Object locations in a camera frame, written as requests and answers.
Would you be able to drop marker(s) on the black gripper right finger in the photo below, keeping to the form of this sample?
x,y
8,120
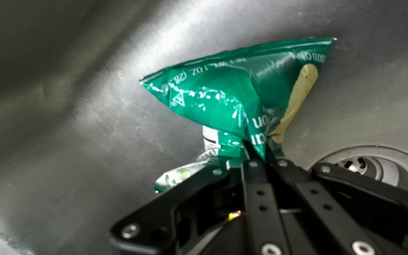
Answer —
x,y
356,214

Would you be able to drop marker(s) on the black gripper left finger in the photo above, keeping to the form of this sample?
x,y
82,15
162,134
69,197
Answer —
x,y
213,213

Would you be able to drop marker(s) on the green snack packet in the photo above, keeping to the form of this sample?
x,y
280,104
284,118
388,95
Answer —
x,y
245,97

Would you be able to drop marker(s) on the stainless steel double sink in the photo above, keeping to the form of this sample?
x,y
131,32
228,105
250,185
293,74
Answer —
x,y
82,142

